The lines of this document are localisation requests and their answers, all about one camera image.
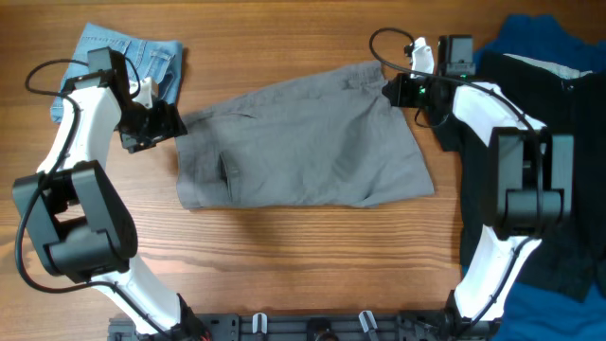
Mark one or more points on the blue shirt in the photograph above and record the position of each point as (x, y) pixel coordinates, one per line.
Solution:
(532, 313)

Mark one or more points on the black garment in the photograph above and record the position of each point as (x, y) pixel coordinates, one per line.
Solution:
(571, 258)

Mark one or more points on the folded blue denim jeans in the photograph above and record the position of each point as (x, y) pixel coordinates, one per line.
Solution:
(159, 60)

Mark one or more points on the light grey garment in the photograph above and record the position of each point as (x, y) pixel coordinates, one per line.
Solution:
(562, 71)

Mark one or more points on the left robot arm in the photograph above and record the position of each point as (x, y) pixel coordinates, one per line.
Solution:
(76, 221)

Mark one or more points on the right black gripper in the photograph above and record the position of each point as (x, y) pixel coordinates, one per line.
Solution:
(401, 98)

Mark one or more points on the grey cotton shorts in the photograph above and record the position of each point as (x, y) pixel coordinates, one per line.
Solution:
(328, 139)

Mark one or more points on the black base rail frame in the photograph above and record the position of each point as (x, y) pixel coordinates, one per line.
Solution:
(404, 326)

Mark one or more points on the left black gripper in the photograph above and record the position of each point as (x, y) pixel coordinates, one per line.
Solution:
(169, 125)

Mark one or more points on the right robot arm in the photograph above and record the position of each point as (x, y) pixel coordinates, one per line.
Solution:
(528, 182)

